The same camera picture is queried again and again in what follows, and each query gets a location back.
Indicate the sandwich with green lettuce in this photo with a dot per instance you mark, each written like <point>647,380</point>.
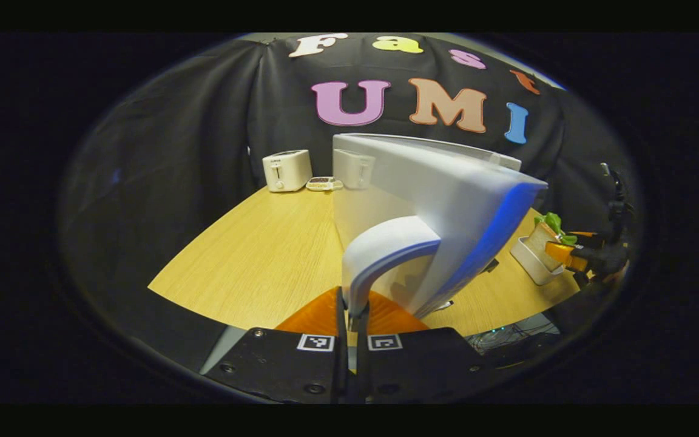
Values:
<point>542,240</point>

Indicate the white toaster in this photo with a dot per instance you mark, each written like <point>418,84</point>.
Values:
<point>289,170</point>

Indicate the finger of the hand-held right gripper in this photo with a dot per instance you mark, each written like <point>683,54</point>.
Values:
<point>565,255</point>
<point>589,238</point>

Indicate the white rectangular plastic tray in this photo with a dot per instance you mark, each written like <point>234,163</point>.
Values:
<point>528,261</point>

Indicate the white microwave oven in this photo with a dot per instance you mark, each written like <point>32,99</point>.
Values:
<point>446,182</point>

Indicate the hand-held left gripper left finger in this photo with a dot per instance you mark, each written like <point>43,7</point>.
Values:
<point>341,321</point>

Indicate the small white oval gadget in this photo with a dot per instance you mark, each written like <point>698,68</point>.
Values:
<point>324,183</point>

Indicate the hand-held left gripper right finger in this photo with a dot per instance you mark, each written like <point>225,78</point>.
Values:
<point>363,346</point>

